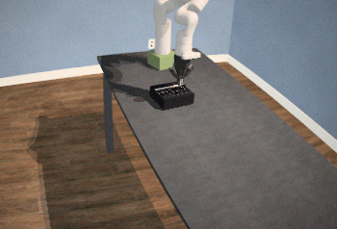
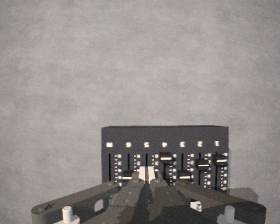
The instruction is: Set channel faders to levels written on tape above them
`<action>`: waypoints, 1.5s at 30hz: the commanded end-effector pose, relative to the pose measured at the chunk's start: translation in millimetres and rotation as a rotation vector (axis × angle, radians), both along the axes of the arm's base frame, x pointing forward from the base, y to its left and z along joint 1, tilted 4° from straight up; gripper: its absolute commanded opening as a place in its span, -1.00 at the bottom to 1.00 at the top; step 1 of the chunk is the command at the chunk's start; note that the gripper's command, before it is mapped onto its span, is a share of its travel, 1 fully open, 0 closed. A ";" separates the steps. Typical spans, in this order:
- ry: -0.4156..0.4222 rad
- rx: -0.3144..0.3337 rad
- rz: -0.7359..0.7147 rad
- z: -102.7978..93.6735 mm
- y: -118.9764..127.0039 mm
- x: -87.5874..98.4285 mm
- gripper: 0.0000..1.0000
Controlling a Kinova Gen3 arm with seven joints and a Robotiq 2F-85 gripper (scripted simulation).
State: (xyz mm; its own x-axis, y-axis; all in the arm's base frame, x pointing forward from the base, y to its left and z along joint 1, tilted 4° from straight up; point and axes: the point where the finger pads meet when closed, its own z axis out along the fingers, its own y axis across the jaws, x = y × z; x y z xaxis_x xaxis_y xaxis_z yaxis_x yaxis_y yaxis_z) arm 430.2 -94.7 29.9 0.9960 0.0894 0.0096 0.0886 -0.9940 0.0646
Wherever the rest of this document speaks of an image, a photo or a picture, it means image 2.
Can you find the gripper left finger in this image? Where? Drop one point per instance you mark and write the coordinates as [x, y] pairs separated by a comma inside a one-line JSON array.
[[80, 206]]

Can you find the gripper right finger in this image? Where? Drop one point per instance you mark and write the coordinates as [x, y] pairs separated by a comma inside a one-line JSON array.
[[216, 206]]

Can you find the black lighting desk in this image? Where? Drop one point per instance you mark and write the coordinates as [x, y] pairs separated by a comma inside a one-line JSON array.
[[177, 152]]

